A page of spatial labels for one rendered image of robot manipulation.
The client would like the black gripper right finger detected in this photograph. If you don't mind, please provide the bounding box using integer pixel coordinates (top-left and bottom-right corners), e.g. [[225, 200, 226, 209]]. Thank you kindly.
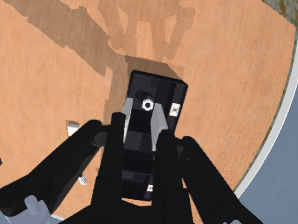
[[151, 103, 263, 224]]

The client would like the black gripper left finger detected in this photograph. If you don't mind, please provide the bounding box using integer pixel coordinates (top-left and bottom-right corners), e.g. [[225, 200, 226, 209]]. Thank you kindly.
[[0, 97, 133, 224]]

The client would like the white hex nut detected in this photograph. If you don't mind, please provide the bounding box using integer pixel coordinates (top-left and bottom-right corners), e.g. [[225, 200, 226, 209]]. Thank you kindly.
[[142, 98, 153, 111]]

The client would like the black rack of three bins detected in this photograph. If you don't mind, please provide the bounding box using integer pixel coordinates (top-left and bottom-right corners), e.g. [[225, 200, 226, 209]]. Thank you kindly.
[[122, 70, 189, 202]]

